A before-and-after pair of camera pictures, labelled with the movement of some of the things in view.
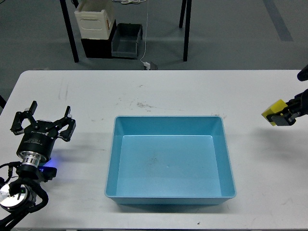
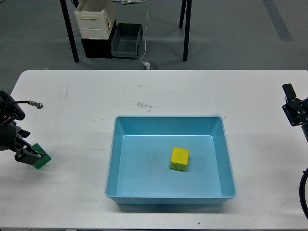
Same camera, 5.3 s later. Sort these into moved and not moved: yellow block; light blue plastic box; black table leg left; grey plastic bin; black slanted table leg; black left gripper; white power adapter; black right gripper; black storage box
Moved: black right gripper; yellow block; black left gripper
Not moved: black storage box; light blue plastic box; black slanted table leg; grey plastic bin; white power adapter; black table leg left
